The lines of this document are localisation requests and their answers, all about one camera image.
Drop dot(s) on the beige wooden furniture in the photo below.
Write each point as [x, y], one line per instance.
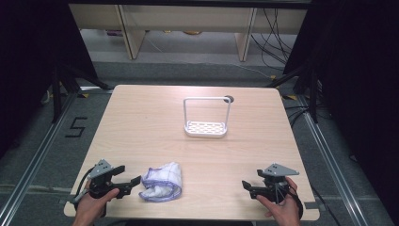
[188, 17]

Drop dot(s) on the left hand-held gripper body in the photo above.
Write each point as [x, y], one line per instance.
[101, 180]

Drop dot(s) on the black metal stand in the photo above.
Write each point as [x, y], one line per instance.
[313, 94]
[57, 94]

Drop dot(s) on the black curtain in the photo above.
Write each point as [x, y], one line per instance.
[28, 62]
[360, 78]

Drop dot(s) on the white cloth with purple edging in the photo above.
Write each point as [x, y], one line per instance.
[163, 182]

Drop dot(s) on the dark round table grommet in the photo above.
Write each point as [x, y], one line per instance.
[230, 100]

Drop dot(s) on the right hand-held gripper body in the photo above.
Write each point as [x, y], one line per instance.
[276, 185]

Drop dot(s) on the white towel rack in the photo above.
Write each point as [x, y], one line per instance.
[205, 128]

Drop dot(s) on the aluminium floor rail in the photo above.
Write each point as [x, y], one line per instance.
[34, 160]
[332, 169]

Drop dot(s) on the person's left hand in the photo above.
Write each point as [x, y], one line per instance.
[89, 208]

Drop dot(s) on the person's right hand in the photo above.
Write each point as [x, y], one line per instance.
[287, 212]

